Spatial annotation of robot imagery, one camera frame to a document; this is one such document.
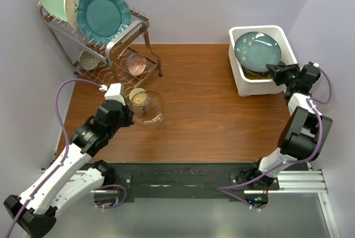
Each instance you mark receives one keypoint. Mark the white plastic bin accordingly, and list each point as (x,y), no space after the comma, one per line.
(246,86)

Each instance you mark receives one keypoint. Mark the white patterned small bowl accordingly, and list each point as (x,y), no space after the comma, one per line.
(87,61)

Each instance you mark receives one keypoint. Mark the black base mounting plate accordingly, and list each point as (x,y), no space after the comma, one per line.
(185,181)

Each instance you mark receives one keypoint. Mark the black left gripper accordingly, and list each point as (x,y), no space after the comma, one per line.
(129,114)

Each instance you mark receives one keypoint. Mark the red patterned small bowl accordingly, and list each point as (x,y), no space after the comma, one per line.
(136,64)

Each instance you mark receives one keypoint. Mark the teal scalloped large plate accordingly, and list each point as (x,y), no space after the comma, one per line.
(102,20)

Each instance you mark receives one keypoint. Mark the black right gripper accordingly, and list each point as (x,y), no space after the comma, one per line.
(279,71)

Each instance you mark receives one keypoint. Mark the orange dotted scalloped plate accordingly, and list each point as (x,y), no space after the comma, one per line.
(256,77)

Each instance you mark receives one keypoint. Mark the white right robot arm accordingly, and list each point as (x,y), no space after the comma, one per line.
(304,134)

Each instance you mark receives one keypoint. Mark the clear glass textured dish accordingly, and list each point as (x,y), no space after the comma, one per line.
(147,107)

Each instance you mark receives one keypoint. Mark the dark blue square plate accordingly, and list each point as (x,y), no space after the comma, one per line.
(260,74)

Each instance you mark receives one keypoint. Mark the dark teal round plate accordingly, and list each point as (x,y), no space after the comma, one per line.
(255,50)

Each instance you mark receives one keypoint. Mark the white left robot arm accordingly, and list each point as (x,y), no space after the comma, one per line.
(36,209)

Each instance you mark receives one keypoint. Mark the cream mug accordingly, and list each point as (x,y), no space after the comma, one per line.
(134,92)

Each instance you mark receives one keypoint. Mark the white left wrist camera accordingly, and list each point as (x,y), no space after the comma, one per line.
(114,92)

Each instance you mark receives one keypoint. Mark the metal dish rack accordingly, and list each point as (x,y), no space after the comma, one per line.
(112,57)

